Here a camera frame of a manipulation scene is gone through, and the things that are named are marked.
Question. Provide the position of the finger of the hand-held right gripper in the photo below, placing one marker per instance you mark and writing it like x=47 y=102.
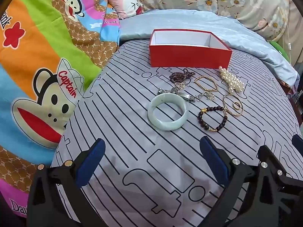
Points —
x=268 y=163
x=297 y=143

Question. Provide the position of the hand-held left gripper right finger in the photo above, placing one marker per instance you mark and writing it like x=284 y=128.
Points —
x=214 y=160

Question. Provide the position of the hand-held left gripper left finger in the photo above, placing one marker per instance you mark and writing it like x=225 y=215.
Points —
x=91 y=163

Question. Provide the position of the pale green jade bangle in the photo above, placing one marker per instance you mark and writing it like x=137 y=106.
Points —
x=165 y=125

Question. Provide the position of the thin gold bangle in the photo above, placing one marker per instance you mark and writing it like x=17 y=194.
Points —
x=236 y=105

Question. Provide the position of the silver metal wristwatch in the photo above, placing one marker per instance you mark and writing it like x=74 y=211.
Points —
x=185 y=96

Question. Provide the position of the red cardboard box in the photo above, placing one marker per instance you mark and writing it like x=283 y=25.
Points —
x=189 y=56

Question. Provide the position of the grey striped bed sheet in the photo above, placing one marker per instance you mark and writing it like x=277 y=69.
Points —
x=142 y=146

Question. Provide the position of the green plastic object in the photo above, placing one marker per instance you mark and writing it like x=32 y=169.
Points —
x=281 y=49

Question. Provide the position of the colourful cartoon monkey blanket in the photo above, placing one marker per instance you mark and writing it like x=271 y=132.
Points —
x=35 y=52

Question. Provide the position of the light blue quilt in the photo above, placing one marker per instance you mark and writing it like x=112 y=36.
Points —
x=189 y=19

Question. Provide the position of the pink cartoon cat pillow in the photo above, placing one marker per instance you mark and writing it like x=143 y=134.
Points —
x=123 y=2

